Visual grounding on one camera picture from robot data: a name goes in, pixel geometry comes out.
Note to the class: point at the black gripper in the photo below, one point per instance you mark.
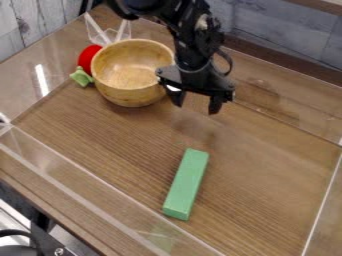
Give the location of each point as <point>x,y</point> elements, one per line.
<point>205,82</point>

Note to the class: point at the green rectangular stick block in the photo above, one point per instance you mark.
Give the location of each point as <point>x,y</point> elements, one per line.
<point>185,184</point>

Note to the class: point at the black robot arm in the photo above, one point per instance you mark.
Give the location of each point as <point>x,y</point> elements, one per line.
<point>201,65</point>

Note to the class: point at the brown wooden bowl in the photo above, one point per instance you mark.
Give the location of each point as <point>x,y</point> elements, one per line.
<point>123,70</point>

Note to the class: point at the red plush tomato toy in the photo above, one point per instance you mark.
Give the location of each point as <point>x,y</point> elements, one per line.
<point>81,76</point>

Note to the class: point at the clear acrylic table barrier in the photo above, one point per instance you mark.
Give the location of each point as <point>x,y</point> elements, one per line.
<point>97,172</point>

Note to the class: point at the clear acrylic corner bracket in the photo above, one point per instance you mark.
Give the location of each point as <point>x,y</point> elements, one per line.
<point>105,36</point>

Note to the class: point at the black table clamp mount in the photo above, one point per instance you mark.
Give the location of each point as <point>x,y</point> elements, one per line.
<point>40,228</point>

